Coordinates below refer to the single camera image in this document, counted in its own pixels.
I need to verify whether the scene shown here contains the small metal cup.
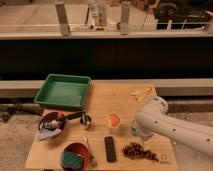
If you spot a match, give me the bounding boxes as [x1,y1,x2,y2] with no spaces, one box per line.
[80,114,91,130]

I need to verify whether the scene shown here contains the grey metal post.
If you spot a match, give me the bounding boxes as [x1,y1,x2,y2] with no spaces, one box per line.
[120,1,131,35]
[55,2,70,36]

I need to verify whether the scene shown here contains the red bowl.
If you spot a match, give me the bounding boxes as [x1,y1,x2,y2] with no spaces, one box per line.
[60,143,89,171]

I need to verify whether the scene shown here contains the green plastic tray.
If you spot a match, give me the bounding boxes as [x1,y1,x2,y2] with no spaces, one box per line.
[34,74,91,110]

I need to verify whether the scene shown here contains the dark red grape bunch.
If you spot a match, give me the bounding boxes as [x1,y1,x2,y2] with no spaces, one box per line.
[122,142,159,162]

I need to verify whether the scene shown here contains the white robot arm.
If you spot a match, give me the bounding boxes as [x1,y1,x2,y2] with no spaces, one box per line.
[135,96,213,157]

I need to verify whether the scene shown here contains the blue plastic cup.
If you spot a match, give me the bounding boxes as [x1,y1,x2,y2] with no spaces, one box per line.
[130,120,137,136]

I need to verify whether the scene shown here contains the metal spoon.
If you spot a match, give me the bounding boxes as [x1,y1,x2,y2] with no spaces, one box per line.
[84,136,97,167]

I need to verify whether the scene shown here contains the green sponge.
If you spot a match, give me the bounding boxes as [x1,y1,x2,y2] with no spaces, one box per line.
[62,151,83,171]

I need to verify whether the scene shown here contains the black remote control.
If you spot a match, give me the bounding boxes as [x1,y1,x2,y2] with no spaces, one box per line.
[104,136,117,162]

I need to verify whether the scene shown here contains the right grey metal post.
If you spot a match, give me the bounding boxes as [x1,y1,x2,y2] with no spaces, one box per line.
[120,1,131,35]

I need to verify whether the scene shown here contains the pale yellow wooden pieces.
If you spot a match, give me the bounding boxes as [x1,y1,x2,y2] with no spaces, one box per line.
[131,87,151,102]

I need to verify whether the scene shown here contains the white crumpled cloth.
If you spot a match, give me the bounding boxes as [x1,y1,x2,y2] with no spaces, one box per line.
[35,128,62,141]

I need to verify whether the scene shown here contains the left grey metal post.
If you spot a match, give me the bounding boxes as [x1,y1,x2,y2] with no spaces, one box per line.
[55,2,70,36]

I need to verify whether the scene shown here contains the orange-filled white cup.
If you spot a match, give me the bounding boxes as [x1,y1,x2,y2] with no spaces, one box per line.
[106,113,121,131]

